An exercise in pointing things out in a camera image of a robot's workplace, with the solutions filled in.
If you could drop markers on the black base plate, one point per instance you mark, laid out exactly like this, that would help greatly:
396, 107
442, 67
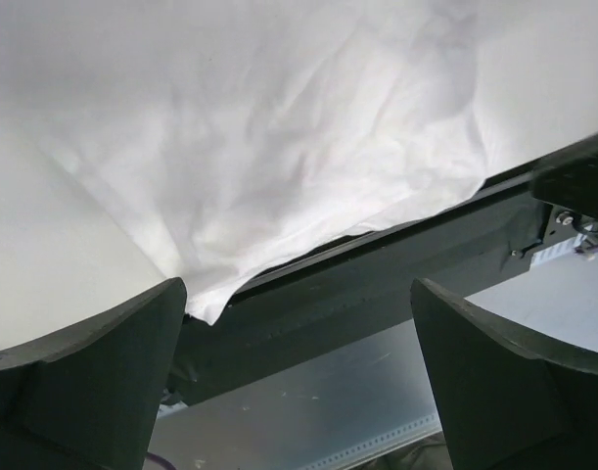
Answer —
360, 287

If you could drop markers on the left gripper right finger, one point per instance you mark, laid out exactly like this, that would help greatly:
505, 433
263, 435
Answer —
507, 396

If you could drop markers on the white t shirt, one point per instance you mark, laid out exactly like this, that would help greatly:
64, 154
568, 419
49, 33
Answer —
227, 137

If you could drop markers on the right white cable duct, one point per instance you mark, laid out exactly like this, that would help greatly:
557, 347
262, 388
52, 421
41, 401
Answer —
583, 245

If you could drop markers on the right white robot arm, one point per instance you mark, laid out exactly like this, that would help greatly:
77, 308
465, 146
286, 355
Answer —
569, 178

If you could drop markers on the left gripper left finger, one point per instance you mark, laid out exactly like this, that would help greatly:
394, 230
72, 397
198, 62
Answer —
87, 396

